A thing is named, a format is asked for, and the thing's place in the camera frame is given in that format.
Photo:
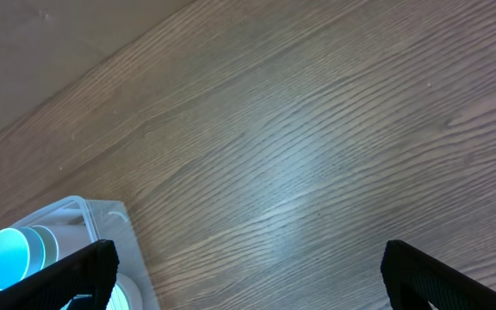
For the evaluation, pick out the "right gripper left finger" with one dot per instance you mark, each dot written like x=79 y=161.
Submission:
x=83 y=280

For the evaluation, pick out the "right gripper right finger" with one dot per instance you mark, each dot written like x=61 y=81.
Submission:
x=415 y=280

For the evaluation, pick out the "green cup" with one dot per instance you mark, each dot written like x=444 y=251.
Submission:
x=50 y=245

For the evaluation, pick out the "blue cup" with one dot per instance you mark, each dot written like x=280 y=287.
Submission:
x=22 y=253

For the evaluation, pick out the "blue bowl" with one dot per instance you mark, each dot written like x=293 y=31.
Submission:
x=125 y=295

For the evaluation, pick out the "clear plastic container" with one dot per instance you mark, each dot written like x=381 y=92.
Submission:
x=77 y=222

